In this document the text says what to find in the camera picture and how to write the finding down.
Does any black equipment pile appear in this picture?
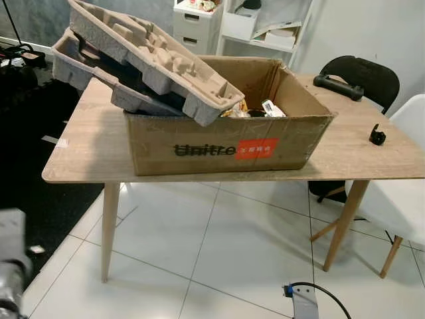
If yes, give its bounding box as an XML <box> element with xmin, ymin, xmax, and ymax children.
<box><xmin>0</xmin><ymin>42</ymin><xmax>48</xmax><ymax>74</ymax></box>

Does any black bar handle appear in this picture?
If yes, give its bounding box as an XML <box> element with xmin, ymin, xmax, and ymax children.
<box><xmin>313</xmin><ymin>74</ymin><xmax>365</xmax><ymax>102</ymax></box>

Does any grey moulded pulp tray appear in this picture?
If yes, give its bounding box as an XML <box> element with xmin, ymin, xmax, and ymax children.
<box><xmin>68</xmin><ymin>0</ymin><xmax>245</xmax><ymax>127</ymax></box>
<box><xmin>52</xmin><ymin>28</ymin><xmax>193</xmax><ymax>118</ymax></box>

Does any black plastic chair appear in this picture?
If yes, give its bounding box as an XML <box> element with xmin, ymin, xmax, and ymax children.
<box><xmin>309</xmin><ymin>56</ymin><xmax>400</xmax><ymax>203</ymax></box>

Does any white drawer cabinet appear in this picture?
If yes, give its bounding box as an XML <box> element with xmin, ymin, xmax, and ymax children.
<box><xmin>173</xmin><ymin>0</ymin><xmax>222</xmax><ymax>55</ymax></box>

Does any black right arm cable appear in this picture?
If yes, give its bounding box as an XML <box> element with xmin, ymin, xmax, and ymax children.
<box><xmin>290</xmin><ymin>282</ymin><xmax>353</xmax><ymax>319</ymax></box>

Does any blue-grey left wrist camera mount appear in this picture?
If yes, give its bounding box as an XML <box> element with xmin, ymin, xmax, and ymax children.
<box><xmin>0</xmin><ymin>208</ymin><xmax>29</xmax><ymax>261</ymax></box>

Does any white shelf unit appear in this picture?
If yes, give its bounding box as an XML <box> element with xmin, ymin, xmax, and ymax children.
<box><xmin>218</xmin><ymin>0</ymin><xmax>314</xmax><ymax>67</ymax></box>

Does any small white label sticker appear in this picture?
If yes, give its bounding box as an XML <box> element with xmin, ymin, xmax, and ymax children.
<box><xmin>42</xmin><ymin>136</ymin><xmax>70</xmax><ymax>148</ymax></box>

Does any white labelled packet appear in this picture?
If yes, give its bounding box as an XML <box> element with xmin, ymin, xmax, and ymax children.
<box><xmin>260</xmin><ymin>99</ymin><xmax>287</xmax><ymax>119</ymax></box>

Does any light wooden table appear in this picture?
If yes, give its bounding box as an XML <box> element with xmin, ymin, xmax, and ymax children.
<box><xmin>42</xmin><ymin>73</ymin><xmax>425</xmax><ymax>283</ymax></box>

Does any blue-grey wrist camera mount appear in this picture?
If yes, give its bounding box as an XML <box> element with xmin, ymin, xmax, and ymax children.
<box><xmin>282</xmin><ymin>284</ymin><xmax>321</xmax><ymax>319</ymax></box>
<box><xmin>0</xmin><ymin>208</ymin><xmax>29</xmax><ymax>261</ymax></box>

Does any white storage box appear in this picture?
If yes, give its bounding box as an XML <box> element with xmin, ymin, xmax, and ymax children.
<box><xmin>221</xmin><ymin>11</ymin><xmax>261</xmax><ymax>42</ymax></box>

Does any stack of papers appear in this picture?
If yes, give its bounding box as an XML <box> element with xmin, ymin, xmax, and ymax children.
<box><xmin>250</xmin><ymin>22</ymin><xmax>301</xmax><ymax>49</ymax></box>

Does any yellow crumpled snack wrapper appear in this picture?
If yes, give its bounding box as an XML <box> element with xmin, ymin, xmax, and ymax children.
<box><xmin>221</xmin><ymin>98</ymin><xmax>253</xmax><ymax>120</ymax></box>

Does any small black clip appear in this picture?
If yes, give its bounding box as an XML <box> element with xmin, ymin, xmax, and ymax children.
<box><xmin>369</xmin><ymin>124</ymin><xmax>386</xmax><ymax>146</ymax></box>

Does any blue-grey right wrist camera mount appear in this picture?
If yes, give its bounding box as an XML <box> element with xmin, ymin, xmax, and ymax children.
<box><xmin>282</xmin><ymin>284</ymin><xmax>321</xmax><ymax>319</ymax></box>

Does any brown Unitree cardboard box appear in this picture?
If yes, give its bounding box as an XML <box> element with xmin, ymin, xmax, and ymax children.
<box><xmin>124</xmin><ymin>56</ymin><xmax>336</xmax><ymax>177</ymax></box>

